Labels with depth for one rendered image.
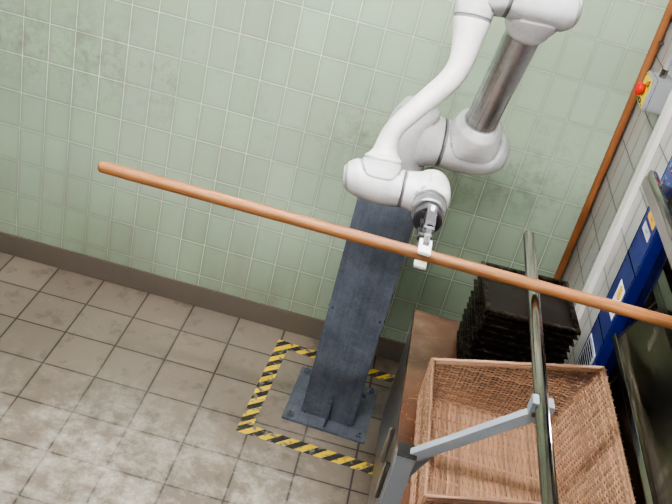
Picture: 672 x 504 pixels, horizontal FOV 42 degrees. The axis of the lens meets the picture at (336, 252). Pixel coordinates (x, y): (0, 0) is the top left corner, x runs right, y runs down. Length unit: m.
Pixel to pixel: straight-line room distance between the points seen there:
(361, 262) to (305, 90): 0.70
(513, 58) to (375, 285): 0.92
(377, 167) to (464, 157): 0.52
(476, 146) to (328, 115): 0.73
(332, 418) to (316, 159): 0.98
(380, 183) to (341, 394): 1.16
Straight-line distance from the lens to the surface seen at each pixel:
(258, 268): 3.60
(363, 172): 2.31
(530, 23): 2.39
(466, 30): 2.34
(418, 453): 1.88
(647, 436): 2.22
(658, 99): 2.86
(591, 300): 2.12
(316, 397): 3.28
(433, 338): 2.90
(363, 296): 2.99
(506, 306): 2.62
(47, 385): 3.32
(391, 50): 3.15
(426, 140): 2.74
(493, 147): 2.75
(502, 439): 2.60
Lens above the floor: 2.20
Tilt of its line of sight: 30 degrees down
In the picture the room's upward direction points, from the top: 15 degrees clockwise
